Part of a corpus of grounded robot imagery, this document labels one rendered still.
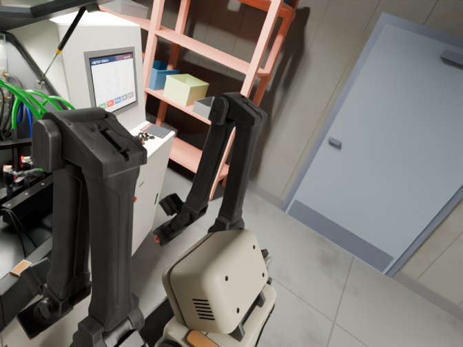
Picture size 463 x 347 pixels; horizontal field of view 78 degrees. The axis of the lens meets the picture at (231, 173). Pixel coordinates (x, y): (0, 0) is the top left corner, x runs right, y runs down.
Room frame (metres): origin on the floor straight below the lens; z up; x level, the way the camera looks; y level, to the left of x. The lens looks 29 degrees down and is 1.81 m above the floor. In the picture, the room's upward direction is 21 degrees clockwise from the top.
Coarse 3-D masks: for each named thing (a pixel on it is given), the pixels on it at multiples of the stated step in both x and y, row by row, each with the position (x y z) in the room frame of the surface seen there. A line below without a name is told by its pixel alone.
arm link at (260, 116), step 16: (224, 96) 0.72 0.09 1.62; (240, 96) 0.77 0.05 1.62; (240, 112) 0.70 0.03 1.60; (256, 112) 0.73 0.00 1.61; (240, 128) 0.70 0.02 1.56; (256, 128) 0.71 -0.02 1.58; (240, 144) 0.71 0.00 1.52; (240, 160) 0.70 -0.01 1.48; (240, 176) 0.69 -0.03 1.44; (224, 192) 0.71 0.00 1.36; (240, 192) 0.69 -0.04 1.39; (224, 208) 0.69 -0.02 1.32; (240, 208) 0.71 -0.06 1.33; (224, 224) 0.66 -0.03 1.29; (240, 224) 0.72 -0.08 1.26
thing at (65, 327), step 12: (36, 300) 0.56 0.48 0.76; (84, 300) 0.88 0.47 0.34; (72, 312) 0.78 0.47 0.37; (84, 312) 0.89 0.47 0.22; (12, 324) 0.47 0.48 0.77; (60, 324) 0.70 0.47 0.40; (72, 324) 0.79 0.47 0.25; (12, 336) 0.46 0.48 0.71; (24, 336) 0.51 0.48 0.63; (48, 336) 0.63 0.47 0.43; (60, 336) 0.70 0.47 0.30
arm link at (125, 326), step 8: (128, 320) 0.32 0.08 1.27; (120, 328) 0.30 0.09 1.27; (128, 328) 0.31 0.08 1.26; (104, 336) 0.28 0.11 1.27; (112, 336) 0.28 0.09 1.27; (120, 336) 0.29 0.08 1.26; (128, 336) 0.30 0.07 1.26; (136, 336) 0.30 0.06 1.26; (112, 344) 0.27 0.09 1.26; (120, 344) 0.28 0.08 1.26; (128, 344) 0.28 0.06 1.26; (136, 344) 0.29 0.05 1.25
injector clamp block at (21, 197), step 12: (36, 180) 0.89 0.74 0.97; (48, 180) 0.91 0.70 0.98; (0, 192) 0.76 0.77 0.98; (24, 192) 0.80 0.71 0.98; (36, 192) 0.82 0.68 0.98; (48, 192) 0.88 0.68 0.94; (0, 204) 0.73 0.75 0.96; (12, 204) 0.72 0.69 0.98; (24, 204) 0.76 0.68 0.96; (36, 204) 0.82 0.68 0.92; (48, 204) 0.89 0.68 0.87; (0, 216) 0.72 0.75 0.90; (12, 216) 0.71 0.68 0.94; (24, 216) 0.76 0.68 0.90; (36, 216) 0.82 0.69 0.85
